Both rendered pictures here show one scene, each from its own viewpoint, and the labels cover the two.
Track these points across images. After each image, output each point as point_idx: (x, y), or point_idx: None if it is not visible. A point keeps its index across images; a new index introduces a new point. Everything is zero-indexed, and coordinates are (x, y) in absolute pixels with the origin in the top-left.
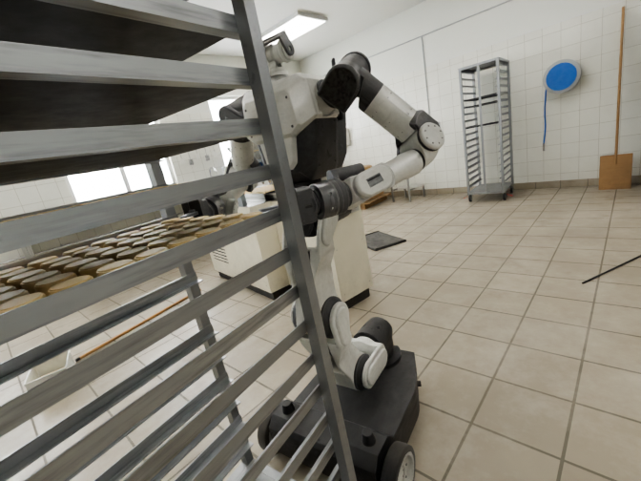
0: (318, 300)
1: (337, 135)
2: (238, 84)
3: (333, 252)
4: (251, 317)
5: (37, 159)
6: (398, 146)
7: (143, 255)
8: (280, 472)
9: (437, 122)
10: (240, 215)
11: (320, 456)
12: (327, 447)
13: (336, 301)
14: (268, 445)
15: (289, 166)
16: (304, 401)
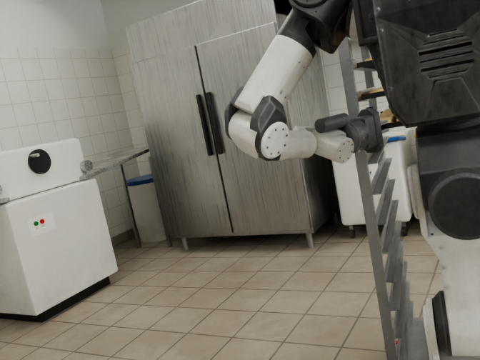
0: (362, 202)
1: (376, 69)
2: (350, 38)
3: (426, 239)
4: (375, 173)
5: (371, 70)
6: (283, 122)
7: (385, 113)
8: (401, 284)
9: (226, 111)
10: (396, 118)
11: (402, 328)
12: (401, 333)
13: (433, 302)
14: (397, 257)
15: (346, 98)
16: (395, 273)
